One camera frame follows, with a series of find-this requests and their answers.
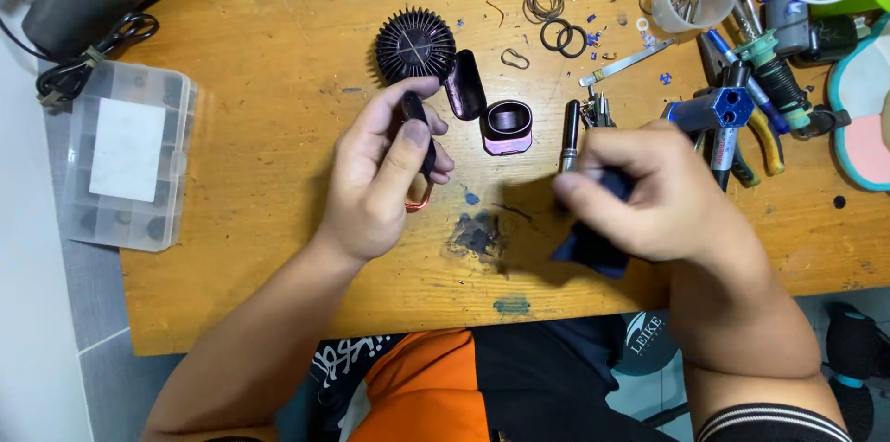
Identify person's right hand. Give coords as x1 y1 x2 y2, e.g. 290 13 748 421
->
553 119 760 268

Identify person's left hand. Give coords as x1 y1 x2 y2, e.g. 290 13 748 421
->
313 75 457 265

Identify dark blue cloth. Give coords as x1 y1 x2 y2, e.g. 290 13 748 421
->
551 169 635 281

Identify black strip with copper loop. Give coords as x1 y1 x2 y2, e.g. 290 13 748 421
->
401 90 439 213

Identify black marker with red label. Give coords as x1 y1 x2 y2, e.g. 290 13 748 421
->
708 61 753 194

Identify blue bit holder block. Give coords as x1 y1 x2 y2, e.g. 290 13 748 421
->
661 85 756 136

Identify bunch of screwdriver bits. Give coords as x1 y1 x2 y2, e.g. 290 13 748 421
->
580 86 617 130

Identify blue pen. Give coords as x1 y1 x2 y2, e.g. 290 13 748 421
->
705 27 791 136

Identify metal tweezers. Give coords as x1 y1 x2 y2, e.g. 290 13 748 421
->
578 38 676 89

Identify pink fan base cap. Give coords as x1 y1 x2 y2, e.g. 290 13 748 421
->
480 99 535 157

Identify black round fan head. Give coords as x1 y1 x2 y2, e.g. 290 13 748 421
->
375 6 458 87

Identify soldering iron with green collar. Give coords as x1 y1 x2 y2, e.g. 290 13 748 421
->
709 0 853 141

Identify teal and pink pad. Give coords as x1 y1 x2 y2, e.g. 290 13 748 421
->
826 13 890 193

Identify person's orange black shirt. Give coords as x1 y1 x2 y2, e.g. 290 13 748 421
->
309 315 698 442

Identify grey glue bottle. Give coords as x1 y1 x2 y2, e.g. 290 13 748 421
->
754 0 812 58

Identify black and teal chair leg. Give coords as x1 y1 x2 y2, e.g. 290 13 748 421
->
823 302 890 442

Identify clear plastic organizer box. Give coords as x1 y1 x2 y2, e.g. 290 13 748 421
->
60 58 200 254

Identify coil of brown rubber bands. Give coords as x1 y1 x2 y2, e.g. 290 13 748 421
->
522 0 566 25

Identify pliers with yellow handles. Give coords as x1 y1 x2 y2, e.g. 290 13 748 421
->
696 30 787 190

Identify black screwdriver handle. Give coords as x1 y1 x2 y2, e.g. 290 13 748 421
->
560 99 582 173

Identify dark purple fan handle shell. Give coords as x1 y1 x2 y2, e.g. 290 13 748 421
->
443 48 488 122

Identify black rubber ring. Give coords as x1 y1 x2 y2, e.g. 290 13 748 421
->
557 24 589 59
540 18 572 52

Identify black tied power cable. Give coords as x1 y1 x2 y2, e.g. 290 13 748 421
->
35 11 161 108

